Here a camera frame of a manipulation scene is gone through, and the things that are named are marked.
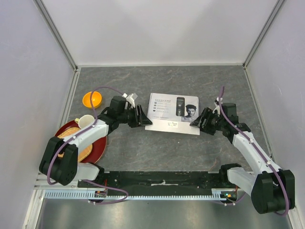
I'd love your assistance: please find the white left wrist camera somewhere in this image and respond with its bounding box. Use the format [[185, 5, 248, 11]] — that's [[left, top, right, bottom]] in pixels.
[[122, 93, 138, 108]]

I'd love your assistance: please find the cream ceramic cup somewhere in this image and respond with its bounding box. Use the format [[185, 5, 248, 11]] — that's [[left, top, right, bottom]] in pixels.
[[74, 114, 95, 129]]

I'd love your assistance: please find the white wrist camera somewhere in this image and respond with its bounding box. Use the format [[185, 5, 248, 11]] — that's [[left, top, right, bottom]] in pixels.
[[122, 93, 138, 108], [213, 97, 223, 115]]

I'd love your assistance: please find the red round tray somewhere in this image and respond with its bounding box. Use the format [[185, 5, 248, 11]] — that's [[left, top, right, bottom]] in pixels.
[[55, 120, 107, 163]]

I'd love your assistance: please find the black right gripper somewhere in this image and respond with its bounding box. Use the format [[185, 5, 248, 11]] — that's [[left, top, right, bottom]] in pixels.
[[190, 107, 225, 135]]

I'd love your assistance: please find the orange plastic bowl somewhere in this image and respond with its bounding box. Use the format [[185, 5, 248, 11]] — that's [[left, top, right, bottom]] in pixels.
[[82, 91, 102, 109]]

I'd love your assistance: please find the white cardboard box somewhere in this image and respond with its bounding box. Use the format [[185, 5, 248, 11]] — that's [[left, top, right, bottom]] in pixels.
[[145, 93, 200, 135]]

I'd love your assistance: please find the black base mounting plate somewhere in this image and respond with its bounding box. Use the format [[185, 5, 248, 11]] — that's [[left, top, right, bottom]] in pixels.
[[77, 170, 248, 198]]

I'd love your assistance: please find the woven bamboo tray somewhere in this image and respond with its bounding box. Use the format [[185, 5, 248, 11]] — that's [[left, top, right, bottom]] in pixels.
[[57, 127, 93, 162]]

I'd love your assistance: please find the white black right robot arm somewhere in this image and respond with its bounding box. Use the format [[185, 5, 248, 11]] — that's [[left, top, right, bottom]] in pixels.
[[191, 103, 295, 216]]

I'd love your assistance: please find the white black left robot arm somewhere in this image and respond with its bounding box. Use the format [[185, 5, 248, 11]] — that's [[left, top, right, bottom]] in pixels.
[[39, 96, 152, 187]]

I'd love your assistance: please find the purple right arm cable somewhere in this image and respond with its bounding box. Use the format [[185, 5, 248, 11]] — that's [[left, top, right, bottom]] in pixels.
[[218, 86, 291, 217]]

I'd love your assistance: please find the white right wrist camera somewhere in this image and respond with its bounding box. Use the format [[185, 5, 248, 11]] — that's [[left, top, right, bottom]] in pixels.
[[213, 97, 223, 115]]

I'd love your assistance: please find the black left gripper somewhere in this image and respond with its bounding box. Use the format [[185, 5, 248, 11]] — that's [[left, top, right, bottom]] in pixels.
[[118, 104, 153, 128]]

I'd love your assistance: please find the grey slotted cable duct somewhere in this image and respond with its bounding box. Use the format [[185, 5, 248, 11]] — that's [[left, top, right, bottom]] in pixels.
[[44, 190, 233, 200]]

